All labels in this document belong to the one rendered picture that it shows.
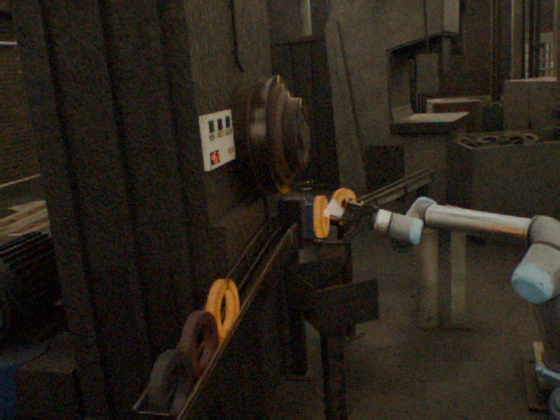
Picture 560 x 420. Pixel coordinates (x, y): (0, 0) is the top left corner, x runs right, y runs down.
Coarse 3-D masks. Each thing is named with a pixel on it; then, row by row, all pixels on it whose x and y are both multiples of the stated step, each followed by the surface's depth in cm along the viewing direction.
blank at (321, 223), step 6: (318, 198) 202; (324, 198) 204; (318, 204) 199; (324, 204) 203; (318, 210) 198; (318, 216) 198; (324, 216) 208; (318, 222) 198; (324, 222) 201; (318, 228) 199; (324, 228) 202; (318, 234) 201; (324, 234) 202
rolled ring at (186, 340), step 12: (204, 312) 148; (192, 324) 143; (204, 324) 152; (216, 324) 155; (192, 336) 141; (204, 336) 155; (216, 336) 155; (180, 348) 140; (192, 348) 141; (204, 348) 154; (216, 348) 155; (192, 360) 140; (204, 360) 152
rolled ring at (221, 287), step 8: (216, 280) 164; (224, 280) 164; (216, 288) 160; (224, 288) 162; (232, 288) 168; (208, 296) 159; (216, 296) 158; (232, 296) 170; (208, 304) 157; (216, 304) 157; (232, 304) 171; (216, 312) 156; (232, 312) 171; (216, 320) 156; (224, 320) 170; (232, 320) 169; (224, 328) 167
